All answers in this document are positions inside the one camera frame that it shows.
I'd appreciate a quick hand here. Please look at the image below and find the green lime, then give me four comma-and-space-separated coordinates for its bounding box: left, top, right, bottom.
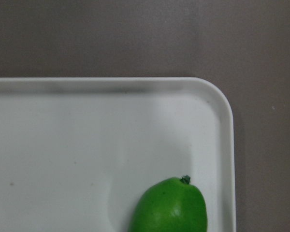
127, 175, 208, 232

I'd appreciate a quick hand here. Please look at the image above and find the cream rabbit tray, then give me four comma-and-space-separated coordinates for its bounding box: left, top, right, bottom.
0, 77, 236, 232

